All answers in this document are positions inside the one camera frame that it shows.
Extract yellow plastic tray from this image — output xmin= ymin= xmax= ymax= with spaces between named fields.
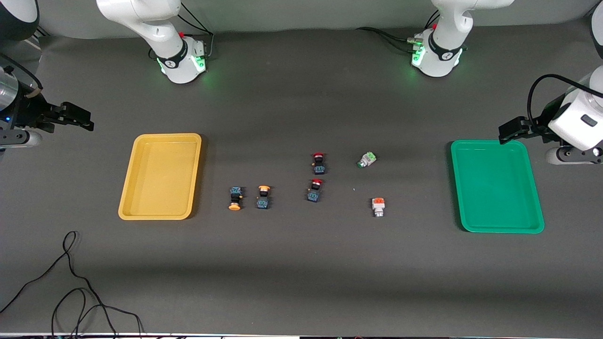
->
xmin=118 ymin=133 xmax=202 ymax=221

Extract aluminium frame rail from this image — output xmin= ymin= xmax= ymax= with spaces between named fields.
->
xmin=29 ymin=27 xmax=50 ymax=47

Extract black right arm base cables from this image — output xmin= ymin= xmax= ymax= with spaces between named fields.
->
xmin=177 ymin=2 xmax=215 ymax=60

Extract green plastic tray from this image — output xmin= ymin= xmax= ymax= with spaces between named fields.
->
xmin=450 ymin=140 xmax=545 ymax=234

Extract black arm base cables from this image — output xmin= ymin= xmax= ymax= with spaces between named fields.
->
xmin=177 ymin=2 xmax=215 ymax=60
xmin=356 ymin=9 xmax=441 ymax=53

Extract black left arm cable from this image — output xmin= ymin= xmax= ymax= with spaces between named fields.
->
xmin=526 ymin=74 xmax=603 ymax=127

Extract black left arm base cables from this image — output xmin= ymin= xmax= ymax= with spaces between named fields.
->
xmin=356 ymin=9 xmax=441 ymax=53

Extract loose black cable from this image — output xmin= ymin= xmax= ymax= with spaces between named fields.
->
xmin=0 ymin=230 xmax=144 ymax=338

